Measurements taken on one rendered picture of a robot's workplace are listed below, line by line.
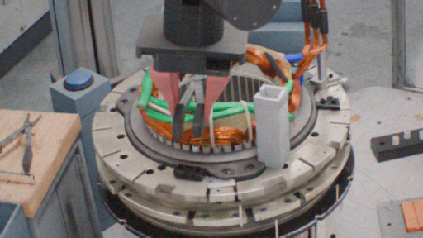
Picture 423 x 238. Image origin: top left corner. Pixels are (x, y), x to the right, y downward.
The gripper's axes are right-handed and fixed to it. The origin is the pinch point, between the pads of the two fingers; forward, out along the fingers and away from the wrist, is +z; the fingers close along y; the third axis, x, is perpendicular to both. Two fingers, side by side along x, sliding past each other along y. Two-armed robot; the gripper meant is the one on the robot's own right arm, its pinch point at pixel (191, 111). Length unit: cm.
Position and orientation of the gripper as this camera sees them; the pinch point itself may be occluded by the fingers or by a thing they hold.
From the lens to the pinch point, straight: 91.7
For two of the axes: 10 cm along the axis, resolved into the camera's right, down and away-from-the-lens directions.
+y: 9.9, 0.8, -0.6
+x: 1.0, -5.7, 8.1
